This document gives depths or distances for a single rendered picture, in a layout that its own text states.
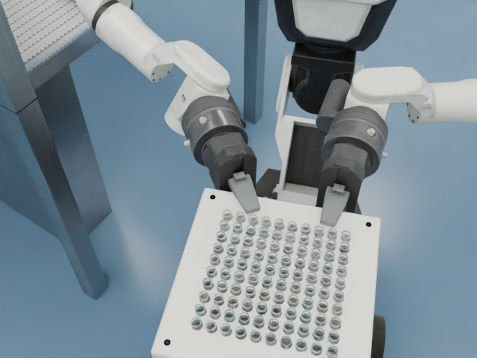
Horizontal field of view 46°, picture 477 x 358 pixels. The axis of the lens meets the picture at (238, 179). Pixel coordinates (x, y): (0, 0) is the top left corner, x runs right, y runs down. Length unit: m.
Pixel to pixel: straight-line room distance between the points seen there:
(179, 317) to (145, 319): 1.20
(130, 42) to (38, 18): 0.54
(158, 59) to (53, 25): 0.55
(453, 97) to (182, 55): 0.43
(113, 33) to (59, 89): 0.70
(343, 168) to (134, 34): 0.42
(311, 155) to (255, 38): 0.88
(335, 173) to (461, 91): 0.29
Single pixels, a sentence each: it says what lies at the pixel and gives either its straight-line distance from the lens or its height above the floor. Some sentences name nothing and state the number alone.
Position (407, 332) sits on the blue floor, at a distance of 1.91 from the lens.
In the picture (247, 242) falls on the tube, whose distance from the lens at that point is 0.74.
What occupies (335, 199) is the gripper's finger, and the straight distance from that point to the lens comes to 0.77.
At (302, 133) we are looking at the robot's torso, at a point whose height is 0.77.
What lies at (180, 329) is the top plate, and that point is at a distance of 0.68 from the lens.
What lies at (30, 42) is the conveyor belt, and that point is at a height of 0.89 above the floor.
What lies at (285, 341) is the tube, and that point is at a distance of 0.68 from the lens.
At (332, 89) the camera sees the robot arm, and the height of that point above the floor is 1.06.
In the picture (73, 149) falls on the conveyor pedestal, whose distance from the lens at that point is 1.79.
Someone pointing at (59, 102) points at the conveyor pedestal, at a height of 0.59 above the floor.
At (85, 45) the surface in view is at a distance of 1.50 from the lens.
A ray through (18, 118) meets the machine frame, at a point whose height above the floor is 0.84.
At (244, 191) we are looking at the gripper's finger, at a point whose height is 1.07.
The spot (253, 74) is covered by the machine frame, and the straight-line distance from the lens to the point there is 2.19.
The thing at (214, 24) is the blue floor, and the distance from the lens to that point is 2.90.
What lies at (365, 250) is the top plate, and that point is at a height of 1.07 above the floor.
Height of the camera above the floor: 1.68
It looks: 51 degrees down
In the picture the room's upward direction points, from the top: straight up
